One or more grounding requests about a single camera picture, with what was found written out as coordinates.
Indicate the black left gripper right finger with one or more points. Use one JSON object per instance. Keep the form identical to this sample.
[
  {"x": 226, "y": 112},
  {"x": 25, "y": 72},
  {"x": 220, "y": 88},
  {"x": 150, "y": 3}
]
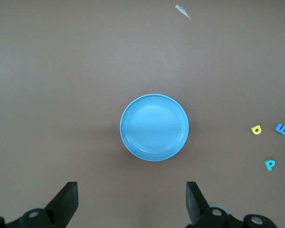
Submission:
[{"x": 194, "y": 204}]

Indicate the white paper scrap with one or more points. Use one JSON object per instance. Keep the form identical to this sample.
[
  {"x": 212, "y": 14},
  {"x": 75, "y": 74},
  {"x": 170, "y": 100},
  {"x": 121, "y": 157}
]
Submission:
[{"x": 181, "y": 10}]

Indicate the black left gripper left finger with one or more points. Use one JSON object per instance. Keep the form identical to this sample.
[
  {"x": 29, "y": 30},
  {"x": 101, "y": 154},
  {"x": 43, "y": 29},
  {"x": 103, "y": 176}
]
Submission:
[{"x": 66, "y": 202}]

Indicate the teal foam letter p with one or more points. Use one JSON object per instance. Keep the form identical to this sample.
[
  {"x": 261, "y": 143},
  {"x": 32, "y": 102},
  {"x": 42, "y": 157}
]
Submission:
[{"x": 267, "y": 164}]

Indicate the brown table cover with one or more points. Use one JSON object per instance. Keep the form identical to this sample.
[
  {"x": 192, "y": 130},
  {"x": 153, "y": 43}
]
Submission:
[{"x": 61, "y": 95}]

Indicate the blue foam letter m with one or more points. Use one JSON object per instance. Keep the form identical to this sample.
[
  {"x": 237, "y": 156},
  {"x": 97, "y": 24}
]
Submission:
[{"x": 282, "y": 130}]

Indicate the blue plate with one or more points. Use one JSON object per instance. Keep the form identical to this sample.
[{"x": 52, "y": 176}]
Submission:
[{"x": 154, "y": 128}]

